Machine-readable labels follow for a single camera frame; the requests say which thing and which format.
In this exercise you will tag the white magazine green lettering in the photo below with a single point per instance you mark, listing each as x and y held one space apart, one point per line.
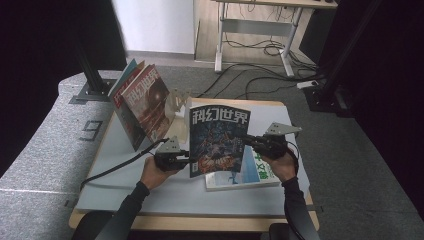
246 173

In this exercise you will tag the black metal stand square base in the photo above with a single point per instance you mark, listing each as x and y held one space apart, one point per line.
91 85

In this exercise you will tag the wooden table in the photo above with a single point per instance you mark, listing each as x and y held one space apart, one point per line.
200 224

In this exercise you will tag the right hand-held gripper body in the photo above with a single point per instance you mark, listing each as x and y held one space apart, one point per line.
276 145

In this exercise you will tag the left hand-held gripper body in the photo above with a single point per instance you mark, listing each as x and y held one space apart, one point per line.
168 156

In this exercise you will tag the dark curtain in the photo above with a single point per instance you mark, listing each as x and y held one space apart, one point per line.
36 50
393 83

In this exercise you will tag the person's right leg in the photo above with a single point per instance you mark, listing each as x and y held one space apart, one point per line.
278 232

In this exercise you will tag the reddish brown science fiction magazine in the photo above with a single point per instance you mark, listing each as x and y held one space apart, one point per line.
150 100

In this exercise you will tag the person's right hand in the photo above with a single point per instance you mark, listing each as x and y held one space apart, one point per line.
285 166

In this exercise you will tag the black slanted metal stand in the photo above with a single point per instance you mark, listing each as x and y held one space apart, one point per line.
328 90

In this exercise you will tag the beige expandable book rack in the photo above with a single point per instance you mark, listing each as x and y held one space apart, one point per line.
181 106

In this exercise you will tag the person's left hand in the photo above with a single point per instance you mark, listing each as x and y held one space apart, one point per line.
155 176

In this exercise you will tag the white metal desk frame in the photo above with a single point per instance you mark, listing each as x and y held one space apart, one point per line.
256 28

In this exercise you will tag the white power strip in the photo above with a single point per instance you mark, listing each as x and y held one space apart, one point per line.
307 84

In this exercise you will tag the dark blue lava magazine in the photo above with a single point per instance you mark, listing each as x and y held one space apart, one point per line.
216 143

